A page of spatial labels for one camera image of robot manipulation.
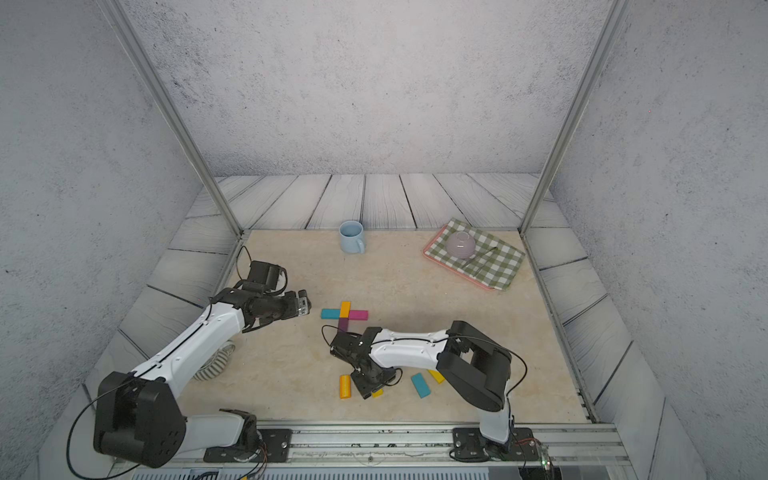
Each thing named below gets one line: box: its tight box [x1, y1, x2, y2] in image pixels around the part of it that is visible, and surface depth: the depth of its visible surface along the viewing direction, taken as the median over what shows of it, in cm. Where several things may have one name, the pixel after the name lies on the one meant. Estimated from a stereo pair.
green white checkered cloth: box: [424, 218, 526, 291], surface depth 113 cm
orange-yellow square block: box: [340, 301, 350, 318], surface depth 98 cm
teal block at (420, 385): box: [411, 372, 432, 399], surface depth 85 cm
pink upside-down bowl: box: [446, 231, 476, 259], surface depth 113 cm
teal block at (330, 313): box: [320, 308, 340, 319], surface depth 98 cm
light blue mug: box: [339, 220, 365, 254], surface depth 113 cm
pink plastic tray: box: [422, 223, 496, 291], surface depth 109 cm
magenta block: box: [349, 310, 369, 321], surface depth 99 cm
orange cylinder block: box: [339, 374, 351, 399], surface depth 83 cm
